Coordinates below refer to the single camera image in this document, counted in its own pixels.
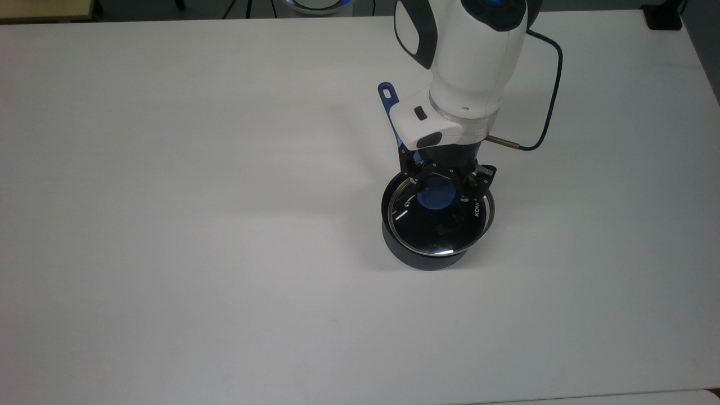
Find glass lid with blue knob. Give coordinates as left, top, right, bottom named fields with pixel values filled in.
left=387, top=171, right=496, bottom=257

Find black tripod legs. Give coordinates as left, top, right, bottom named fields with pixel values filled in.
left=222, top=0, right=255, bottom=21

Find black robot wrist cable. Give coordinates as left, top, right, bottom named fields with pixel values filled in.
left=486, top=28, right=564, bottom=152

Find dark saucepan with blue handle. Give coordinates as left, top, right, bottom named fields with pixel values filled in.
left=377, top=82, right=497, bottom=272

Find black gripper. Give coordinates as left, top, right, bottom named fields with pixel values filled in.
left=400, top=141, right=497, bottom=199

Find wooden desk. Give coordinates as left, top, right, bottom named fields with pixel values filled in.
left=0, top=0, right=97, bottom=24

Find black clamp block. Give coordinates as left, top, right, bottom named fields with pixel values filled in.
left=641, top=3, right=685, bottom=31

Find robot base ring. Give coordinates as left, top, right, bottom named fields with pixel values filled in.
left=272, top=0, right=356, bottom=16

